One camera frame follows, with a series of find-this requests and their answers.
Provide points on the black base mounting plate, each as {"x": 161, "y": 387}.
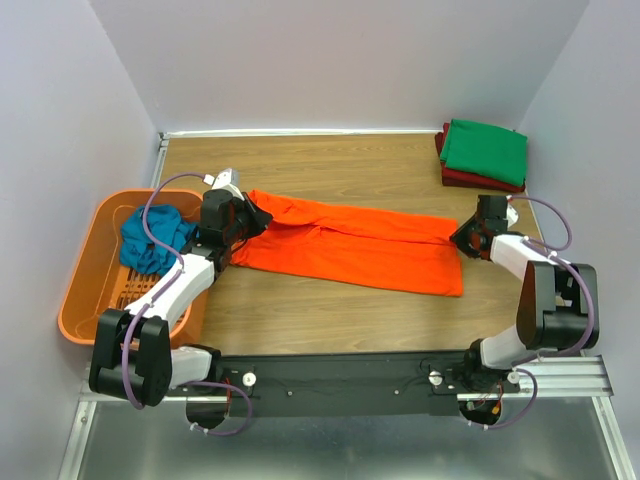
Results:
{"x": 336, "y": 385}

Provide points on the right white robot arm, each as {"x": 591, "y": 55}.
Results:
{"x": 557, "y": 313}

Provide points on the orange t shirt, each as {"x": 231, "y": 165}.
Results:
{"x": 356, "y": 245}

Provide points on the teal t shirt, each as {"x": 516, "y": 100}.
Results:
{"x": 140, "y": 253}

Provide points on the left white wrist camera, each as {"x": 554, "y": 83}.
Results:
{"x": 227, "y": 179}

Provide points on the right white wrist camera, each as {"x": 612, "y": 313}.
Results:
{"x": 512, "y": 214}

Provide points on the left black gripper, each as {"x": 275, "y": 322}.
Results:
{"x": 248, "y": 218}

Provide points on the orange plastic basket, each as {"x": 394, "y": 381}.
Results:
{"x": 100, "y": 281}

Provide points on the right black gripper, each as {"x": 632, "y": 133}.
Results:
{"x": 470, "y": 234}

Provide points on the folded dark red t shirt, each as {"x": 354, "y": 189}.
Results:
{"x": 455, "y": 178}

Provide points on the folded green t shirt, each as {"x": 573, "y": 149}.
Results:
{"x": 487, "y": 150}

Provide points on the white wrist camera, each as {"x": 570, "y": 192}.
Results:
{"x": 227, "y": 179}
{"x": 512, "y": 214}

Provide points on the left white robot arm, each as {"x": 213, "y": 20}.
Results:
{"x": 132, "y": 357}

